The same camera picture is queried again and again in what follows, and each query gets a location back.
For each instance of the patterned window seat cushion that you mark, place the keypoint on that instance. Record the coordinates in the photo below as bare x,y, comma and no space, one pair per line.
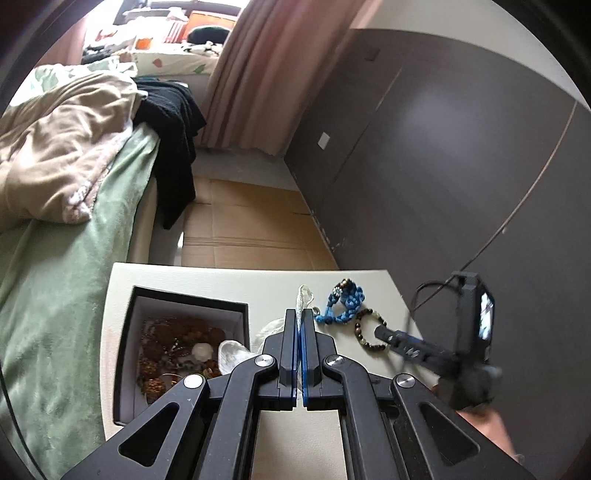
175,62

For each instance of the black jewelry box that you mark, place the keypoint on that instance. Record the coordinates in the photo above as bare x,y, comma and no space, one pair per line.
124,350

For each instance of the small orange item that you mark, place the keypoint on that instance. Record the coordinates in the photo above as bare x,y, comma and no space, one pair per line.
144,43

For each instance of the pink curtain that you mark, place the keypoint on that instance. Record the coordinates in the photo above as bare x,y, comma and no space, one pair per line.
74,41
263,78

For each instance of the person's right hand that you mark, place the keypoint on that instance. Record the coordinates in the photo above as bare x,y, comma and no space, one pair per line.
489,429

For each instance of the white rack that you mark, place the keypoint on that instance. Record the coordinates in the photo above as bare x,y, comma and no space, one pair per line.
157,23

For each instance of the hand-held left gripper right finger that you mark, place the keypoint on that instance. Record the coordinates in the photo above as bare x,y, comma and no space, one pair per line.
308,360

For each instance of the black clothing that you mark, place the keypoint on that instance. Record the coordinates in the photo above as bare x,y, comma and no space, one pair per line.
173,138

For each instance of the clear plastic bag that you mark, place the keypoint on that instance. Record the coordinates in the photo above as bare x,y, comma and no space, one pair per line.
233,355

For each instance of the orange box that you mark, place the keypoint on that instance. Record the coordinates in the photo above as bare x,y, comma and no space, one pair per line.
217,19

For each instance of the beige blanket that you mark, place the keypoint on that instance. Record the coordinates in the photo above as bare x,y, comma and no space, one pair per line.
55,147

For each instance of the light green quilt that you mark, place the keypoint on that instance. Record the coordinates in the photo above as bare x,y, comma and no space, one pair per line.
51,76

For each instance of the pile of clutter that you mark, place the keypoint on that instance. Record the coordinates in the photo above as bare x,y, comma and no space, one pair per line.
106,53

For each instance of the white stone pendant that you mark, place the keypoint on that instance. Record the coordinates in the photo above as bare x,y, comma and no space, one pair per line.
202,353

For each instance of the green bed sheet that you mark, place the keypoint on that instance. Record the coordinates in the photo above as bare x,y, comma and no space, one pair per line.
60,300

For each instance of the beige bed base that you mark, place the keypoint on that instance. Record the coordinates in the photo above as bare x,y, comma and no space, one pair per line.
152,221

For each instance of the white side table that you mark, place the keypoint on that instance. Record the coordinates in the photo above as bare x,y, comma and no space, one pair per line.
295,443

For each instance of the flat cardboard sheet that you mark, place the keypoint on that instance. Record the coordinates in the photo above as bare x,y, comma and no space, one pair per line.
249,221

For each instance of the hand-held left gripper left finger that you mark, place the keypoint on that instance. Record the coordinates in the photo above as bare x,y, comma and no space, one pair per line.
295,350

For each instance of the black bag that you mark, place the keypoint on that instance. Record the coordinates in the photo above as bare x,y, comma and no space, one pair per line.
207,36

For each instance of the white wall socket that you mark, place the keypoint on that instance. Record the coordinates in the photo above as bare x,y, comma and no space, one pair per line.
325,140

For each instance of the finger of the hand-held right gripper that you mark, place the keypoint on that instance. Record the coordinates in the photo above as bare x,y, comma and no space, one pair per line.
406,346

